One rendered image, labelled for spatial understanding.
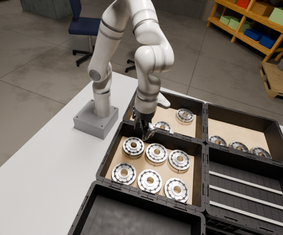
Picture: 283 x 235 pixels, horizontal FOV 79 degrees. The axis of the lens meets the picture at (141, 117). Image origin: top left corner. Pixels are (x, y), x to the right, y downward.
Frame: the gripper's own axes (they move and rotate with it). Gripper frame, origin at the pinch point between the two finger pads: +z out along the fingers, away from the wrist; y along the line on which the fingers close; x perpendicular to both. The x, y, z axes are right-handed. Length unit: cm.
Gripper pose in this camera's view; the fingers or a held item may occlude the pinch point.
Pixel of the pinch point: (141, 131)
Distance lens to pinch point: 69.1
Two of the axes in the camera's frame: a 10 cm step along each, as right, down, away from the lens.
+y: 5.1, 6.7, -5.5
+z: -1.2, 6.8, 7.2
